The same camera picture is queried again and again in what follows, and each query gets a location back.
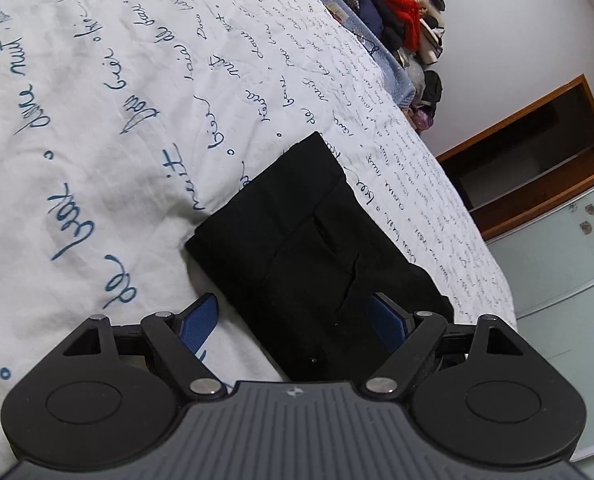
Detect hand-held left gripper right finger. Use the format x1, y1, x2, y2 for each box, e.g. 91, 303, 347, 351
364, 292, 523, 401

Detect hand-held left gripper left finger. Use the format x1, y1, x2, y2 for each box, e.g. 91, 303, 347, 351
59, 293, 228, 401

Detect black pants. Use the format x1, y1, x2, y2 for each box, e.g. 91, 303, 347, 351
184, 131, 455, 384

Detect frosted flowered glass wardrobe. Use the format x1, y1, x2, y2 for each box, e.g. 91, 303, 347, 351
486, 172, 594, 463

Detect purple cloth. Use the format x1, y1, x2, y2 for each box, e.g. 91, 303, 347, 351
409, 106, 436, 134

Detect blue quilted mat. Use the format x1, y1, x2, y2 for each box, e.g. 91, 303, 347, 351
292, 0, 419, 112

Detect wooden shelf unit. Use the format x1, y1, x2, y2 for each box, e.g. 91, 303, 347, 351
436, 74, 594, 244

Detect white script-printed bedspread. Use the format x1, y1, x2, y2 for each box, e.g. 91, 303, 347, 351
0, 0, 519, 471

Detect pile of clothes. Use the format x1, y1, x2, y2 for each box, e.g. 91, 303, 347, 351
339, 0, 452, 111

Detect black cable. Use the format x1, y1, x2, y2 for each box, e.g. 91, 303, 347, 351
354, 30, 381, 57

